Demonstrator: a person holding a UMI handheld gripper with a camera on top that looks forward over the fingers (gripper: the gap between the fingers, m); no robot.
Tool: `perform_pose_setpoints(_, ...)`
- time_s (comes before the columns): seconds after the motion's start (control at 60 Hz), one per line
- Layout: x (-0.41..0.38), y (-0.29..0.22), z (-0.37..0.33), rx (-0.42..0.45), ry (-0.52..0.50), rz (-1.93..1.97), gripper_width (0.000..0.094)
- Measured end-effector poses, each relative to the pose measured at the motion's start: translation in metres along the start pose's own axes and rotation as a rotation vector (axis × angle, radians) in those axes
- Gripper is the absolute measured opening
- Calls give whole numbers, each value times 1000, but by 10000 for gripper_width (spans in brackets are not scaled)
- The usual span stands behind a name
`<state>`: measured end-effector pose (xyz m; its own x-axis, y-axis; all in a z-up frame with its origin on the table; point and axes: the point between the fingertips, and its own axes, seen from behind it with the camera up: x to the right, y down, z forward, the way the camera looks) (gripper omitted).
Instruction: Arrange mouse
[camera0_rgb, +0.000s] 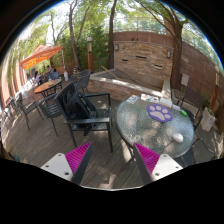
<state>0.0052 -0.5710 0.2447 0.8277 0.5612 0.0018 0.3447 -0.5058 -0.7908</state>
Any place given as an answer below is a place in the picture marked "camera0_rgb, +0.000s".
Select black chair near planter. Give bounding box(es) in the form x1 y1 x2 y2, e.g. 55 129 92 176
70 69 91 92

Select black backpack on chair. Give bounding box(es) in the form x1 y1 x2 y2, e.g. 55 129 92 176
64 91 90 120

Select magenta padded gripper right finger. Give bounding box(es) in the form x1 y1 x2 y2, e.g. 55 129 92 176
133 143 182 185

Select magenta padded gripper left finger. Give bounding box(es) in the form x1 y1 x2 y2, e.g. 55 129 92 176
42 143 92 185

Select colourful booklet on table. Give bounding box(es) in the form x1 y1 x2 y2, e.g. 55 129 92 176
140 94 159 103

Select seated people group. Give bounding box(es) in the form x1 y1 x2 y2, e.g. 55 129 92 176
34 66 59 85

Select white box on table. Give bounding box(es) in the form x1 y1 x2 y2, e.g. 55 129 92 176
159 98 172 108

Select white computer mouse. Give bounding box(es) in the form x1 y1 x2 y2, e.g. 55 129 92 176
173 133 183 143

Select tree trunk right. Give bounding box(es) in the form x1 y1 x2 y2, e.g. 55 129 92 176
170 20 183 88

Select purple paw print mousepad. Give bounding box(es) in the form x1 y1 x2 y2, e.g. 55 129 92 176
147 104 173 122

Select green small object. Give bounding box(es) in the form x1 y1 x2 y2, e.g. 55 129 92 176
180 110 187 117

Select dark chair behind table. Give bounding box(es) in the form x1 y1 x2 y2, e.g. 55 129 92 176
172 87 203 129

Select round wooden patio table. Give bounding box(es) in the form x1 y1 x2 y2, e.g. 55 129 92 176
34 78 62 98

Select round glass patio table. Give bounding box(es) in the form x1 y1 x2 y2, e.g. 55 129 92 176
116 99 194 158

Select folded paper pamphlet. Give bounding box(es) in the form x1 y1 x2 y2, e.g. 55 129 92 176
127 95 139 104

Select white shopping bag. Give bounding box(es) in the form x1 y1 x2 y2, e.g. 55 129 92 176
201 108 216 132

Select stone fountain wall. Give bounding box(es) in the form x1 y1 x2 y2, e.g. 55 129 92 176
114 41 173 87

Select grey metal mesh chair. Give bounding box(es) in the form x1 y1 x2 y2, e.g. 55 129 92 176
37 93 62 131

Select black patio armchair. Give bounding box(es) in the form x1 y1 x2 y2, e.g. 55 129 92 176
54 83 113 150

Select black chair far left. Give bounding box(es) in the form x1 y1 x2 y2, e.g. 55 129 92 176
11 92 39 124

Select orange canopy umbrella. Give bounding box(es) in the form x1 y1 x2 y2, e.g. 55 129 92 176
21 44 63 69

